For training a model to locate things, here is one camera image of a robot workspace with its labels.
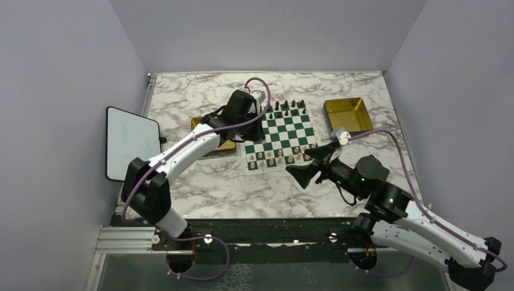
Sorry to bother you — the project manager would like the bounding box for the small whiteboard with black frame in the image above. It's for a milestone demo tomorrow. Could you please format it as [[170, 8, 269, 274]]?
[[105, 106, 162, 182]]

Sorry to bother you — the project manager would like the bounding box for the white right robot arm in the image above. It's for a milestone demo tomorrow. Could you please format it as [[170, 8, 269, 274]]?
[[285, 142, 501, 290]]

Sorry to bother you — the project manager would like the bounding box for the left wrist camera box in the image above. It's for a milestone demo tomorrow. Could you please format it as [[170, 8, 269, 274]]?
[[250, 90, 268, 105]]

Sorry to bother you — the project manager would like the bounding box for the green white chess board mat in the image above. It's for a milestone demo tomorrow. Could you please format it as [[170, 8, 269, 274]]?
[[240, 100, 319, 176]]

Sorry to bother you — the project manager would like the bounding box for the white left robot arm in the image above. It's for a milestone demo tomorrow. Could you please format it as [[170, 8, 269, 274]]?
[[121, 90, 269, 249]]

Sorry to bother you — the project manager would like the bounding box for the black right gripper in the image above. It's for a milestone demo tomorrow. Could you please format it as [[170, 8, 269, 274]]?
[[285, 142, 365, 199]]

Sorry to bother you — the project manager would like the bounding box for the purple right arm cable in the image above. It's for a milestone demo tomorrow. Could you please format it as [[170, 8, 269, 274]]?
[[347, 128, 508, 279]]

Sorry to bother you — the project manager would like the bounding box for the empty gold tin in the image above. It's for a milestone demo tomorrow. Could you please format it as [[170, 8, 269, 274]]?
[[322, 98, 373, 136]]

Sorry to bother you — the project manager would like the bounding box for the gold tin with white pieces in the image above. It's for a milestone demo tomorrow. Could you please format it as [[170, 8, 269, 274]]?
[[191, 116, 238, 159]]

